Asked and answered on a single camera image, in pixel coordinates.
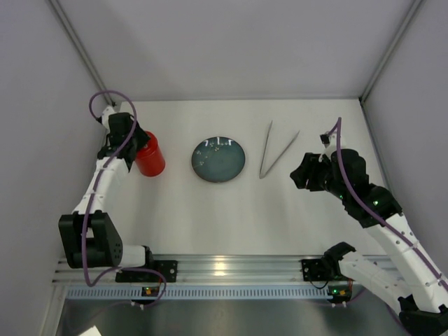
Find metal serving tongs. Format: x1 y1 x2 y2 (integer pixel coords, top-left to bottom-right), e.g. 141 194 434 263
258 120 301 180

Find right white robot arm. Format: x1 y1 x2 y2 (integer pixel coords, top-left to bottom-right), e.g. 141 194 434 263
290 149 447 335

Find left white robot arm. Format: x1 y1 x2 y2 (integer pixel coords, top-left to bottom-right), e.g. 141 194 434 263
58 106 151 269

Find red cylindrical container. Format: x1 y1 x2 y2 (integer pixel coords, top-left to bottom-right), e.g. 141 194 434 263
135 131 166 177

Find blue ceramic plate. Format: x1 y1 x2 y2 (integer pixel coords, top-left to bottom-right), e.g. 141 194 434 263
191 136 246 183

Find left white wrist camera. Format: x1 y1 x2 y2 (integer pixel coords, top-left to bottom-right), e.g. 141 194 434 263
96 106 116 131

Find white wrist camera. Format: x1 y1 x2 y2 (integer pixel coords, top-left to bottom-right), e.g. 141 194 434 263
321 133 347 158
96 106 116 131

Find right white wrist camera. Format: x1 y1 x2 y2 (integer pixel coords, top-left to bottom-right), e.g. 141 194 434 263
321 133 347 158

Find right black base bracket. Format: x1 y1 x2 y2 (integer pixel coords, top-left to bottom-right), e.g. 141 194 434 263
301 258 333 282

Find black base bracket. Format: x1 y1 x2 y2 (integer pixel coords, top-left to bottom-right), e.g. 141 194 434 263
115 260 178 284
301 258 333 282

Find grey slotted cable duct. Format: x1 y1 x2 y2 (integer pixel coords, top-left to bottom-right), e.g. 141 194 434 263
66 285 332 300

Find left black base bracket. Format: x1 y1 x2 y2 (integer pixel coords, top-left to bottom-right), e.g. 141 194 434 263
115 260 178 284

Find aluminium mounting rail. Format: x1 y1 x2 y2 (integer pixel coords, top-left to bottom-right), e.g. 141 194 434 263
52 254 400 284

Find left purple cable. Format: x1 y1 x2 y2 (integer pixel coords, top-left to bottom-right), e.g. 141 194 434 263
82 90 167 288

